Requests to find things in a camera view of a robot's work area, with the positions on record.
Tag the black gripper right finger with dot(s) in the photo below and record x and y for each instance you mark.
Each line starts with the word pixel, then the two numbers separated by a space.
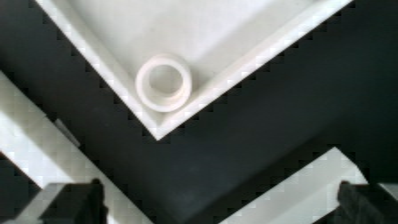
pixel 368 203

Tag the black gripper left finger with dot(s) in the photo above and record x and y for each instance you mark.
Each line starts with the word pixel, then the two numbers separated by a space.
pixel 76 207

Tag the white square tabletop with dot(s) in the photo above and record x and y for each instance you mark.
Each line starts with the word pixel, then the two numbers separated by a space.
pixel 176 48

